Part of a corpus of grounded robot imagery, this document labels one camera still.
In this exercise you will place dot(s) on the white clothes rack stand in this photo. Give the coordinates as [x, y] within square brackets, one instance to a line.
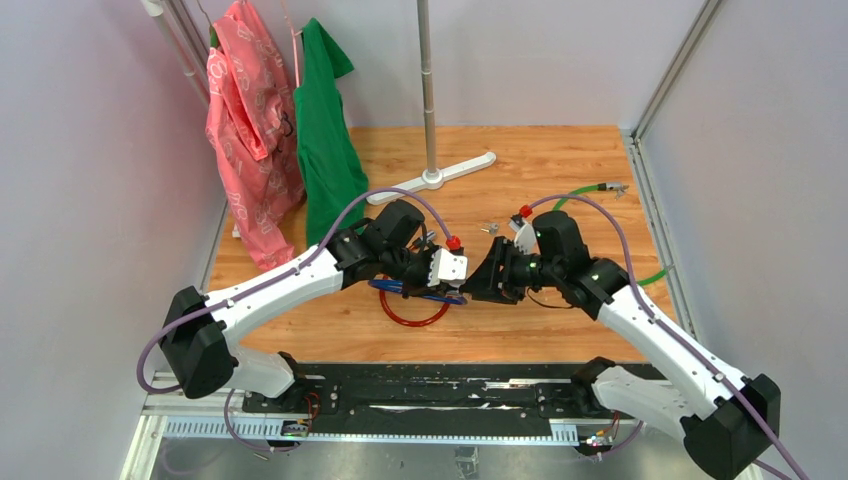
[432, 177]

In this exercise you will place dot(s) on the aluminium frame rail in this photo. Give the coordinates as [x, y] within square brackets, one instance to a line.
[208, 438]

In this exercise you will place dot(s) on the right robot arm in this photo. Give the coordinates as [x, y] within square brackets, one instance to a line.
[724, 418]

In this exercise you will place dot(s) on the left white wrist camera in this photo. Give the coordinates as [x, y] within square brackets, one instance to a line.
[448, 268]

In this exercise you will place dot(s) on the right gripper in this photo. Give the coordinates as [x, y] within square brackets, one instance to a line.
[489, 283]

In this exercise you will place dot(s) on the green t-shirt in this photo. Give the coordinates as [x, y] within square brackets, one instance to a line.
[331, 169]

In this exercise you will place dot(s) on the pink patterned garment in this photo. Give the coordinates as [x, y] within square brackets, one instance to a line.
[251, 126]

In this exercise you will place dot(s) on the red cable lock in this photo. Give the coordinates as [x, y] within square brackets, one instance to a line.
[411, 312]

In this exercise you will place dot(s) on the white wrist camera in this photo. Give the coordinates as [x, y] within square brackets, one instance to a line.
[525, 237]
[448, 268]

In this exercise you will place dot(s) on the blue cable lock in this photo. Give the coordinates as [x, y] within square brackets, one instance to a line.
[448, 296]

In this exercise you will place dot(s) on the green cable lock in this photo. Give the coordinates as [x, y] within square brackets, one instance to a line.
[619, 189]

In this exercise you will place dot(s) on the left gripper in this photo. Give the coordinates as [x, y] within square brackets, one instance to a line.
[421, 288]

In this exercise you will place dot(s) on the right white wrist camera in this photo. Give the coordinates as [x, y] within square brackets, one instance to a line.
[525, 237]

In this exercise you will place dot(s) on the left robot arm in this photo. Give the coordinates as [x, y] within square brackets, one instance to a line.
[203, 332]

